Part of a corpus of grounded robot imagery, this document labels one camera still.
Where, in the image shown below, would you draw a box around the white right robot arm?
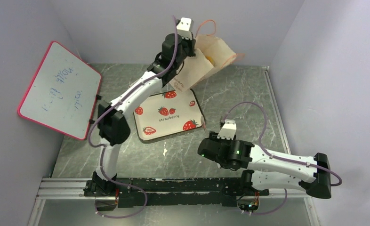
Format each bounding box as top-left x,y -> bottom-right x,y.
197,132 -> 332,199

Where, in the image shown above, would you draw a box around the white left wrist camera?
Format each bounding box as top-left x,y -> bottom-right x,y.
177,17 -> 193,40

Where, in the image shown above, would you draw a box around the metal kitchen tongs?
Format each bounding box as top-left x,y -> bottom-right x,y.
201,115 -> 207,133

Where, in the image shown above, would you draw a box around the pink framed whiteboard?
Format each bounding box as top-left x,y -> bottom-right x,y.
17,41 -> 102,140

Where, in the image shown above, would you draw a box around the strawberry print tray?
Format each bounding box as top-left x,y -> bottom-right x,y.
134,89 -> 203,142

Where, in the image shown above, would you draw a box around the fake orange donut bread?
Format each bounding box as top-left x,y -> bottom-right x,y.
205,56 -> 215,66

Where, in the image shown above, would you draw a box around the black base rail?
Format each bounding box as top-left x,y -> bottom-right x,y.
83,178 -> 269,208

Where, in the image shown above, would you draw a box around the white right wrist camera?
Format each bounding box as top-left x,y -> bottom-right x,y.
217,120 -> 237,140

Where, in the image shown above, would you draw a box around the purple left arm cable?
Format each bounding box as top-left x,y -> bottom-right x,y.
88,16 -> 179,219

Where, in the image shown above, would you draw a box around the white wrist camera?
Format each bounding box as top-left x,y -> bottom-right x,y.
177,17 -> 193,40
217,120 -> 237,140

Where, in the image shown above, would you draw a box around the beige paper bag orange handles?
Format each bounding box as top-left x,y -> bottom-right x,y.
169,19 -> 245,92

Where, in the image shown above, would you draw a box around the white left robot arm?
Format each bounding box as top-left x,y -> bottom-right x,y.
84,31 -> 196,197

